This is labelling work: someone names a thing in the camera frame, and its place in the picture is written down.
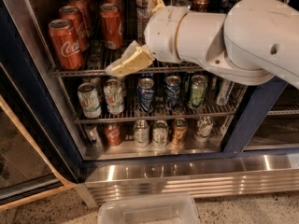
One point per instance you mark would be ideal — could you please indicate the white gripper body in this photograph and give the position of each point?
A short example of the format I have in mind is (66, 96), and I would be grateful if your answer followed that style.
(163, 33)

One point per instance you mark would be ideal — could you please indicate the clear plastic water bottle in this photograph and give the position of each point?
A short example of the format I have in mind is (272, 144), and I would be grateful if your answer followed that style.
(142, 18)

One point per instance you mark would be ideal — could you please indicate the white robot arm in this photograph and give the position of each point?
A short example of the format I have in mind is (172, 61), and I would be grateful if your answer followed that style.
(255, 41)

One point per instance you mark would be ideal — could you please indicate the stainless steel fridge cabinet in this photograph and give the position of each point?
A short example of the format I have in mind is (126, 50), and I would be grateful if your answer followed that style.
(253, 151)

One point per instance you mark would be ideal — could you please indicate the red can bottom shelf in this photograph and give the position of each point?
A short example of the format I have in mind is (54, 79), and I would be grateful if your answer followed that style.
(113, 133)

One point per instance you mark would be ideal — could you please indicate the silver can middle shelf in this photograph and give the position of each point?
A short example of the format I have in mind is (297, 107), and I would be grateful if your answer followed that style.
(224, 92)

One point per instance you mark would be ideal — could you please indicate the orange can bottom shelf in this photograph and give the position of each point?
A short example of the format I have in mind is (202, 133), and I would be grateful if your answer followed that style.
(180, 128)

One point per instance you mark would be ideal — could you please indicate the open fridge glass door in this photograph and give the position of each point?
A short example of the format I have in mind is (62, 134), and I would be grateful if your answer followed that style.
(32, 167)

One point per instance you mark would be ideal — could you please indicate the left blue Pepsi can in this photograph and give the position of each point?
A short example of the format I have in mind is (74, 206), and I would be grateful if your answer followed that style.
(145, 93)

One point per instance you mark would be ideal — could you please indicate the blue pepsi can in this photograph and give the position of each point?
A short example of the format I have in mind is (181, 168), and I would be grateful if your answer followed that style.
(145, 93)
(171, 91)

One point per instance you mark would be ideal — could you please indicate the front middle Coca-Cola can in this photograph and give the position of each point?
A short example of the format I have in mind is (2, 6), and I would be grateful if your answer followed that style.
(111, 20)

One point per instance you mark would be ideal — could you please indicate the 7up can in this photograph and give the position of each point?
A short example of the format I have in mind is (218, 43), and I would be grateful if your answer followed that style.
(89, 101)
(114, 97)

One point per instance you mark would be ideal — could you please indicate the right blue Pepsi can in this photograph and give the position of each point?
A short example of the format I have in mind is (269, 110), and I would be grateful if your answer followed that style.
(171, 91)

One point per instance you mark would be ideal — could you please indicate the front brown coffee can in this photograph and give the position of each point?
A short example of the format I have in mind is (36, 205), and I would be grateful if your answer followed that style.
(200, 5)

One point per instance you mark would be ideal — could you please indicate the green soda can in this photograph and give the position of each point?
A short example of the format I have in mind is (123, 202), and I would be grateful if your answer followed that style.
(197, 91)

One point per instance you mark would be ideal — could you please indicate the left front 7UP can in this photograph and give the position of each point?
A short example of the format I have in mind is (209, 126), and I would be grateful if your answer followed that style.
(89, 101)

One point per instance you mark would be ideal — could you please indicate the front left Coca-Cola can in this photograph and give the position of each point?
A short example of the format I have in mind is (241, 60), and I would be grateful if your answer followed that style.
(64, 39)

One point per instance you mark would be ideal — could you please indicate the front dark blue can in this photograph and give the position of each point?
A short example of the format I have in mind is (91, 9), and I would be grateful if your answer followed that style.
(224, 6)

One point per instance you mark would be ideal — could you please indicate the left white can bottom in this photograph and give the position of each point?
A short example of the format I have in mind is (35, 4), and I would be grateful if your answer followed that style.
(141, 133)

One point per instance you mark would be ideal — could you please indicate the white can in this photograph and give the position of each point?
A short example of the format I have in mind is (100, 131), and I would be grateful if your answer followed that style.
(203, 128)
(141, 133)
(160, 133)

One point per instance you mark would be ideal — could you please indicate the slim silver can bottom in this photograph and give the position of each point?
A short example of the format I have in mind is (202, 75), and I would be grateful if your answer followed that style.
(93, 134)

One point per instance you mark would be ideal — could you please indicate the right white can bottom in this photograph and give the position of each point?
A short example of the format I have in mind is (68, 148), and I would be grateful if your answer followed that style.
(203, 128)

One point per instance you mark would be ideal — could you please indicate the clear plastic bin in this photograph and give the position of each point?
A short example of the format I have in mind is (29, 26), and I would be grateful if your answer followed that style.
(154, 209)

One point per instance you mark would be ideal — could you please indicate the top wire shelf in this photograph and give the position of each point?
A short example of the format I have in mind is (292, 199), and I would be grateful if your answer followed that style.
(98, 58)

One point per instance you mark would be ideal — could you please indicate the wire shelf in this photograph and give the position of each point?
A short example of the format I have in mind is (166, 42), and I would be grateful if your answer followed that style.
(98, 58)
(209, 108)

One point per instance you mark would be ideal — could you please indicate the middle wire shelf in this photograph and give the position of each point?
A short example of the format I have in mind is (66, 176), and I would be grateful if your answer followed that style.
(209, 108)

